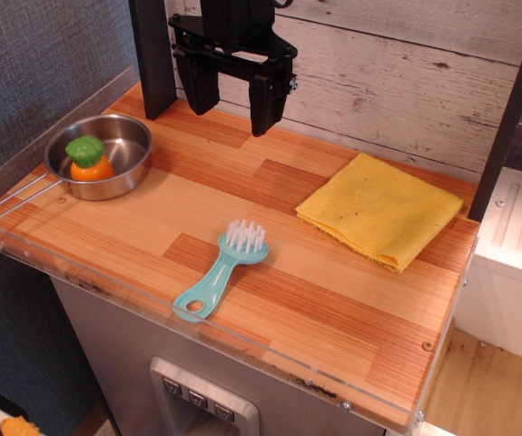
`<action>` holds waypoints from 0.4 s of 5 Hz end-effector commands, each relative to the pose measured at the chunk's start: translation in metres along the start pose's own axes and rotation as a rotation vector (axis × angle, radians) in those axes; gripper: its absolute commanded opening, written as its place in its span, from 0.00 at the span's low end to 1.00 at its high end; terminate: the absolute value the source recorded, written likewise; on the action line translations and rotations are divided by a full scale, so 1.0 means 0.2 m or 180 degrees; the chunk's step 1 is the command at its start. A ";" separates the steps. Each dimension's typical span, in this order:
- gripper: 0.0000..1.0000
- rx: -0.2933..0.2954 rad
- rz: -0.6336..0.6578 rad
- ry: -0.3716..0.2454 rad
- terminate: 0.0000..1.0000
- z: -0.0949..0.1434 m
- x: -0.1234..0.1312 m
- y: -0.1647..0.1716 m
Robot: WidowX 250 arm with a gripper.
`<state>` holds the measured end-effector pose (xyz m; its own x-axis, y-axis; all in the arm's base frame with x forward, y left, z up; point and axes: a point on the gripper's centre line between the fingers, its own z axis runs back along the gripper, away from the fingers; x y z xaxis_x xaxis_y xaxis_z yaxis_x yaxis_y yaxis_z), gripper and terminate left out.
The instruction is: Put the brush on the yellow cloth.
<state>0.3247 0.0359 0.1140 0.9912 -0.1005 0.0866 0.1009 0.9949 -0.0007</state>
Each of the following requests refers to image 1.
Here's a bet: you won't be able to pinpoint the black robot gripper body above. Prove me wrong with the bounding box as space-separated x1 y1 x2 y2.
168 1 297 94

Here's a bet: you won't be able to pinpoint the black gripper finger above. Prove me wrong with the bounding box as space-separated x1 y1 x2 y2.
174 51 220 114
249 75 287 137

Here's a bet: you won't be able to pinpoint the teal scrubber brush white bristles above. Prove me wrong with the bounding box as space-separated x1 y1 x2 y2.
174 219 269 322

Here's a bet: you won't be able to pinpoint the orange toy carrot green top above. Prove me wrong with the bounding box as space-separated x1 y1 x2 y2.
65 135 115 182

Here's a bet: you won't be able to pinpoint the folded yellow cloth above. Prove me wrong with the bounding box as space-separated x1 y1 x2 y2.
296 154 464 273

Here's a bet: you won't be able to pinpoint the small steel saucepan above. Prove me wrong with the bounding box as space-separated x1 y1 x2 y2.
0 114 153 220

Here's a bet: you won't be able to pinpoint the clear acrylic edge guard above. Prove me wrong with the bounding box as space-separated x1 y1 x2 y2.
0 211 478 435

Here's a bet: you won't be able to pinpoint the grey toy fridge cabinet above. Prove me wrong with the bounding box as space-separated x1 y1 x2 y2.
52 279 385 435

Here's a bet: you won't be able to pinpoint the white toy sink unit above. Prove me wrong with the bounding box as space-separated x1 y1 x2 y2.
454 168 522 356

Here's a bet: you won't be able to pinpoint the silver ice dispenser panel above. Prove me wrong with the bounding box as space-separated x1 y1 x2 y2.
150 356 261 435

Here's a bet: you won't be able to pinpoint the orange object bottom left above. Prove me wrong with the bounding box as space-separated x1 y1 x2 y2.
0 416 42 436

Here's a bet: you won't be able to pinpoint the dark vertical post left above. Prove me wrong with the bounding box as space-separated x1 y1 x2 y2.
128 0 177 120

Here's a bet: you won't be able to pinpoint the dark vertical post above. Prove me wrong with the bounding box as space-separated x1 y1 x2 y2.
128 0 177 120
468 0 522 223

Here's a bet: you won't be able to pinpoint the dark vertical post right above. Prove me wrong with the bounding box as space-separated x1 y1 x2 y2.
468 0 522 223

